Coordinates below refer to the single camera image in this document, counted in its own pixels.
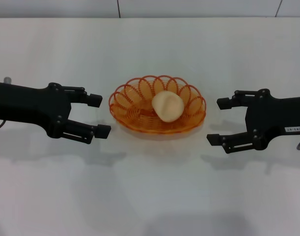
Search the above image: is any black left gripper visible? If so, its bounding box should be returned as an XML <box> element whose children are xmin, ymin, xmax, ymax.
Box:
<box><xmin>0</xmin><ymin>81</ymin><xmax>112</xmax><ymax>145</ymax></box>

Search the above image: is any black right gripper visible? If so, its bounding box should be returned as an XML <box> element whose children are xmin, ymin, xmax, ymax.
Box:
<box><xmin>206</xmin><ymin>89</ymin><xmax>300</xmax><ymax>154</ymax></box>

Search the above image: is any orange woven plastic basket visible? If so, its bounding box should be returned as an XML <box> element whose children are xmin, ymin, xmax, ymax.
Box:
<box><xmin>108</xmin><ymin>75</ymin><xmax>206</xmax><ymax>135</ymax></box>

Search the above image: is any beige bread bun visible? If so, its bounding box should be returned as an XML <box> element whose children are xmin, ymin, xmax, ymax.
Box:
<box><xmin>151</xmin><ymin>90</ymin><xmax>185</xmax><ymax>123</ymax></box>

